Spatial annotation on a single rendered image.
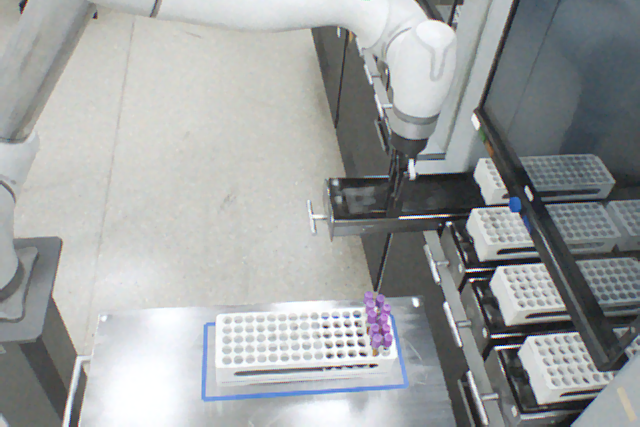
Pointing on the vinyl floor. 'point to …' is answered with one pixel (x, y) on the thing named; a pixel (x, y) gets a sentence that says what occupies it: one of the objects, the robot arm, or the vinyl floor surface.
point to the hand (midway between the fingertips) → (394, 200)
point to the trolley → (430, 388)
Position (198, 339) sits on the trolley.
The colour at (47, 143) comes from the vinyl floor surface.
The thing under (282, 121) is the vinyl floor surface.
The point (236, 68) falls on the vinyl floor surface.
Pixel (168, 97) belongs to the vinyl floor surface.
